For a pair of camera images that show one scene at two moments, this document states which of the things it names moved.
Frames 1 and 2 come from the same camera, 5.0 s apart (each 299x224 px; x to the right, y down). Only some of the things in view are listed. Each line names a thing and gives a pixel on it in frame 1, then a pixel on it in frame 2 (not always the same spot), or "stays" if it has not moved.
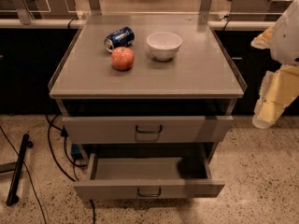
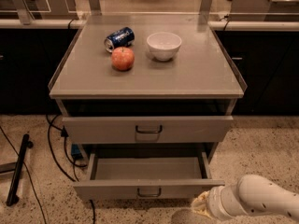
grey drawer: x=149 y=177 stays
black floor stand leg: x=12 y=197 stays
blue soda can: x=123 y=37 stays
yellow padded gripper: x=287 y=39 -> x=213 y=200
